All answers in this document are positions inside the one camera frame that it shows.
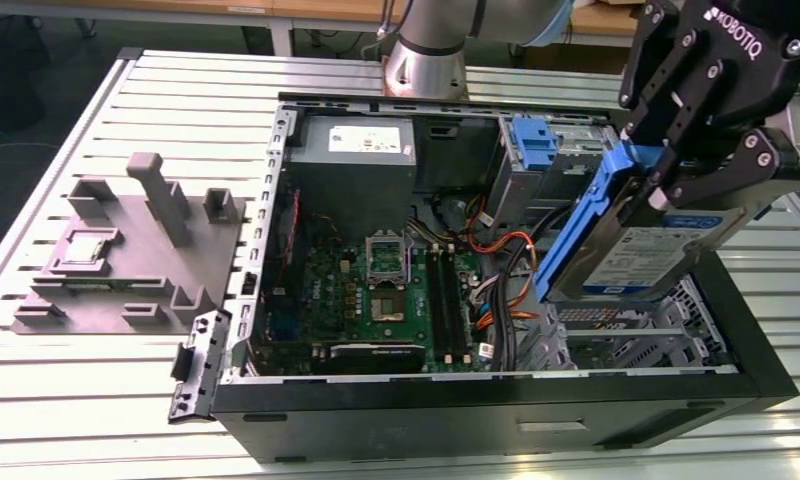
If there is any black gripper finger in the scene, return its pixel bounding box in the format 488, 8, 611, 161
617, 0, 733, 211
663, 124, 800, 211

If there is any hard disk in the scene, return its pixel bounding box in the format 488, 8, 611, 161
532, 140, 773, 305

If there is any blue plastic drive latch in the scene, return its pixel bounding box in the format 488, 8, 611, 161
519, 147, 561, 172
512, 117, 551, 151

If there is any metal optical drive cage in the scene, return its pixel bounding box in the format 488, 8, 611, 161
487, 115, 627, 232

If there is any black RAM slot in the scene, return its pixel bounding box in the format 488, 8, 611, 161
428, 242, 452, 364
446, 242, 472, 364

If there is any wooden top white desk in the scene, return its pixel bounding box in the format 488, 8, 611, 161
32, 0, 292, 56
286, 0, 646, 76

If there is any green motherboard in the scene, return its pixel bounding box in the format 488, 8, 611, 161
252, 227, 502, 376

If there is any grey power supply unit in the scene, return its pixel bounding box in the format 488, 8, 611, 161
286, 115, 420, 241

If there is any metal socket cover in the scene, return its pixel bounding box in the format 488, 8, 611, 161
364, 230, 412, 291

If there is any CPU socket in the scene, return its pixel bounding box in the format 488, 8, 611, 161
367, 292, 410, 325

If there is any black graphics card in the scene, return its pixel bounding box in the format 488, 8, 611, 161
310, 341, 428, 376

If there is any black PC case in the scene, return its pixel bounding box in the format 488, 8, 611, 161
210, 90, 800, 464

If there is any black case fan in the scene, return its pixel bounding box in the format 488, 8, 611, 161
266, 192, 306, 301

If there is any grey parts rack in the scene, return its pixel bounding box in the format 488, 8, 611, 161
9, 152, 255, 335

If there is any silver CPU chip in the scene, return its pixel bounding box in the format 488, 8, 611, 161
64, 237, 109, 264

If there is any green RAM stick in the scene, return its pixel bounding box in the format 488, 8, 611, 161
59, 280, 132, 291

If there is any black office chair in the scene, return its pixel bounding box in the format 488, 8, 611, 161
0, 14, 52, 132

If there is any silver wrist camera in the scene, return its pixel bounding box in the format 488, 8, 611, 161
767, 94, 800, 151

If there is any orange red wire bundle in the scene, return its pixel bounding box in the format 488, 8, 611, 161
466, 195, 542, 332

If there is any thick black cable bundle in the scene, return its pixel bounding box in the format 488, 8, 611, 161
491, 203, 575, 372

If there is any yellow black wire bundle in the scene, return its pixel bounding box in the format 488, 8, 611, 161
404, 215, 472, 247

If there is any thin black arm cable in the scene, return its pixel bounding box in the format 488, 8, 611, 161
359, 0, 415, 56

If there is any thin multicoloured fan wire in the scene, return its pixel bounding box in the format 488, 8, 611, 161
308, 212, 343, 237

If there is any red black twisted wire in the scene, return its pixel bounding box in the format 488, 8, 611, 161
270, 189, 306, 296

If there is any grey card retainer bracket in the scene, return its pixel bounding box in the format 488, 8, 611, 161
167, 308, 234, 426

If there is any thin blue cable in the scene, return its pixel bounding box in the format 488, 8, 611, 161
0, 141, 61, 161

